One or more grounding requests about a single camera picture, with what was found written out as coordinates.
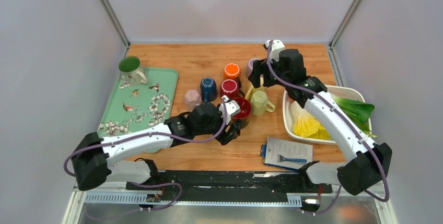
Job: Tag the blue razor package card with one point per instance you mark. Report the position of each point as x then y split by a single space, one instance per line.
286 154

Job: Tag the black skull mug red inside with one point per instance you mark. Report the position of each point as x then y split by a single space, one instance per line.
241 119

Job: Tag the white vegetable basin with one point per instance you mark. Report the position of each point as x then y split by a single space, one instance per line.
290 120

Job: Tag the pink octagonal mug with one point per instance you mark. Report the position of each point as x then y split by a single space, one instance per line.
192 99

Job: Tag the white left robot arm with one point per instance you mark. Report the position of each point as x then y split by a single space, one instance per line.
97 160

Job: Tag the green floral serving tray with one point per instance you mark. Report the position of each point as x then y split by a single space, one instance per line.
134 108

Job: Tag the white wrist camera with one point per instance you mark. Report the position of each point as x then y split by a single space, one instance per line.
273 49
229 107

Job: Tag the green bok choy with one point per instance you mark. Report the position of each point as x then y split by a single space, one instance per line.
358 112

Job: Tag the mauve mug black handle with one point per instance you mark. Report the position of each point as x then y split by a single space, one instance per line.
249 67

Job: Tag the orange mug black handle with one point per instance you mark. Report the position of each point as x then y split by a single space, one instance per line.
232 71

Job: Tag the yellow mug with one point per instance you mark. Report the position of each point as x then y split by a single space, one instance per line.
252 89

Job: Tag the dark blue octagonal mug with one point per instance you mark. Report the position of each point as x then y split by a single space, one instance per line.
208 89

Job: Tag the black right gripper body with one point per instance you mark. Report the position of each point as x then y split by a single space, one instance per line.
276 65

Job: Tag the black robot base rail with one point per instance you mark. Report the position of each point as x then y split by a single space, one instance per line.
234 186

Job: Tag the cream floral mug green inside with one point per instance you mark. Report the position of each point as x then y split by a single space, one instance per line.
132 71

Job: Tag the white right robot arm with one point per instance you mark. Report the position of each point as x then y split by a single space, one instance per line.
367 161

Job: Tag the red mug black handle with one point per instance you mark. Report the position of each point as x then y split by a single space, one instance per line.
231 88

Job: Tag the light green octagonal mug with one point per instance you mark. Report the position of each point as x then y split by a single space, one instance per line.
261 104

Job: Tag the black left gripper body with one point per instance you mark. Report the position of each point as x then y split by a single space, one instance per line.
216 126

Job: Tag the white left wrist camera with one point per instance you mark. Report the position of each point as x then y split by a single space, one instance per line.
229 107

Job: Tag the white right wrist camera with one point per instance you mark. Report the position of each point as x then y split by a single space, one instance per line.
273 49

